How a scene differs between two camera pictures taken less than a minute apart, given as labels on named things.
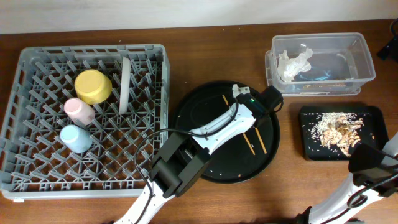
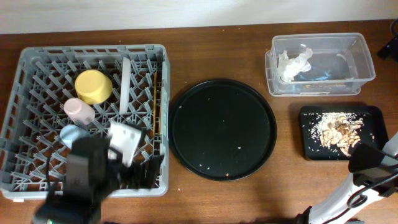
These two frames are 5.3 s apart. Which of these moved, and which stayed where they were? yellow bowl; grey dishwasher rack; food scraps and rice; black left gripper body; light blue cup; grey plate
Moved: black left gripper body
Stayed: yellow bowl; light blue cup; grey plate; food scraps and rice; grey dishwasher rack
